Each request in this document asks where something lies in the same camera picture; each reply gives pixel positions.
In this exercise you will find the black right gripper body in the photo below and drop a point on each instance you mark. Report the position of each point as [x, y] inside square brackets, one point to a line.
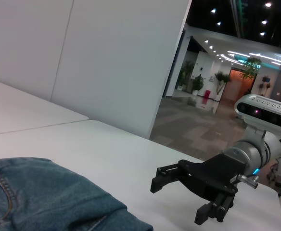
[215, 175]

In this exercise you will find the orange wooden door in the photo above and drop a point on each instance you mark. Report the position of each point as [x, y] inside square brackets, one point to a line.
[236, 84]

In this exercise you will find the tall leafy green tree plant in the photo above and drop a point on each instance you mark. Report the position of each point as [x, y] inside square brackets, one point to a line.
[251, 66]

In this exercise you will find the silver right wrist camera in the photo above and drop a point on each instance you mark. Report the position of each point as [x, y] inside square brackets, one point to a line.
[263, 110]

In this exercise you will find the bushy potted plant white pot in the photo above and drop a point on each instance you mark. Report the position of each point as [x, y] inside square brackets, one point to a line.
[198, 83]

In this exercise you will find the spiky potted plant tall stem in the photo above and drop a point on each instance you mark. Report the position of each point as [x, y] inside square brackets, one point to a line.
[221, 79]

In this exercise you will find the small wall shelf plants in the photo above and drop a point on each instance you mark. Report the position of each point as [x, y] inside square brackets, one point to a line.
[265, 83]

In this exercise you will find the blue denim shorts with embroidery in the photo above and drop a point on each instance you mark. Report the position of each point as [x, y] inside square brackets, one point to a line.
[46, 197]

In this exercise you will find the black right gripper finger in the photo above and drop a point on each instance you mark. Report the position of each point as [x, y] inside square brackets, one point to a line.
[164, 178]
[217, 209]

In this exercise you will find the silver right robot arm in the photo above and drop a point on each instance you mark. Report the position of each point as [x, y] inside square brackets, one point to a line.
[251, 149]

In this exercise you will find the red floor sign stand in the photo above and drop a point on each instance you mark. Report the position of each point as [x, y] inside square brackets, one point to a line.
[206, 96]

